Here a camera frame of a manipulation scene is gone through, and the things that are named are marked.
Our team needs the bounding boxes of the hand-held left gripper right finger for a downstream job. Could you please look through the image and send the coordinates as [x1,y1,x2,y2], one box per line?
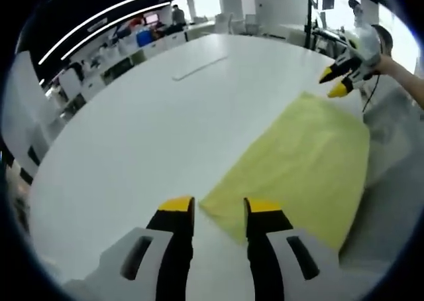
[243,196,375,301]

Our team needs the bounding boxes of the black stand pole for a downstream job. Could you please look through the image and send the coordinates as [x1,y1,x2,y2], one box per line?
[304,0,319,50]

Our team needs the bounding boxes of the white counter cabinets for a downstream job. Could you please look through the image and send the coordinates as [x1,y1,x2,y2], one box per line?
[42,15,216,109]

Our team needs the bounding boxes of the wide white pillar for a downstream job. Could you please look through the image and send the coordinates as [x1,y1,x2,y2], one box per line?
[0,54,50,172]

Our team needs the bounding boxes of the person's right hand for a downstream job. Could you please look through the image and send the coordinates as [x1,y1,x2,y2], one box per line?
[372,54,399,76]

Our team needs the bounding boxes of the black office chair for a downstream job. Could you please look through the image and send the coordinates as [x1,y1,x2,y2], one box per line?
[102,58,133,76]

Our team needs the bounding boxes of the white cabinet box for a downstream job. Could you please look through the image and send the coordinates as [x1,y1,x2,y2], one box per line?
[58,70,85,96]

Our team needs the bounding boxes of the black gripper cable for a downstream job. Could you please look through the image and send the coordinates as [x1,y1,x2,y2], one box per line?
[362,74,380,113]

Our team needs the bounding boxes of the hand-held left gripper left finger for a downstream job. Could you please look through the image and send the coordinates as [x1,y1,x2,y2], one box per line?
[62,195,195,301]

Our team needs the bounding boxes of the white table cable strip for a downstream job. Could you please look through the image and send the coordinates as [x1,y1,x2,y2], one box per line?
[171,55,229,82]

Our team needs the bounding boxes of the yellow blue grey garment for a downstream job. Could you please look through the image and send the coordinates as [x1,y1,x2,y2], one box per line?
[198,91,371,251]

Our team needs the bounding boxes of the long curved ceiling light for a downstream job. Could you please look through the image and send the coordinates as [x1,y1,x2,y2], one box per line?
[38,0,201,65]
[61,2,170,60]

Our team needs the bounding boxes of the blue storage bin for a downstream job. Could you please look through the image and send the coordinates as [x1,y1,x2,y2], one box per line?
[134,28,152,46]

